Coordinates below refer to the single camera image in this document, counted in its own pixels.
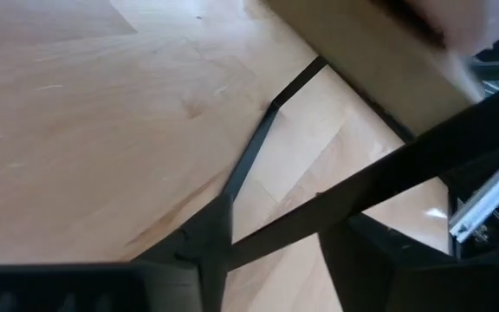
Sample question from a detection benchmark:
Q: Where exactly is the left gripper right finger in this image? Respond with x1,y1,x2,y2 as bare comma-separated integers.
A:
317,213,463,312

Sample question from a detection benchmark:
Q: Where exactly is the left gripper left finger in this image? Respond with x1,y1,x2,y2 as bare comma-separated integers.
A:
131,193,234,312

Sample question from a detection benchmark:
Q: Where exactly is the black frame wooden shelf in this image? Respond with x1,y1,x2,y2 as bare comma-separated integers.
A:
221,0,499,272

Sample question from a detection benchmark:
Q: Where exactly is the aluminium extrusion rail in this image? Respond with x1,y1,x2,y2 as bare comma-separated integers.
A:
448,153,499,244

